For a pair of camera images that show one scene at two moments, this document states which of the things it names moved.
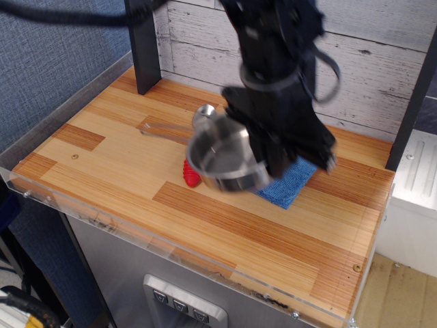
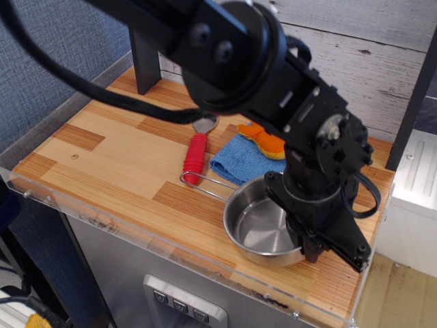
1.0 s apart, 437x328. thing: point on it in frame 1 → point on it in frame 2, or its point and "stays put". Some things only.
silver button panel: (170, 305) stays put
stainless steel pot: (222, 149) → (254, 225)
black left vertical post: (143, 36) stays put
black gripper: (283, 124) → (328, 222)
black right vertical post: (410, 117) stays put
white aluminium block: (408, 235) stays put
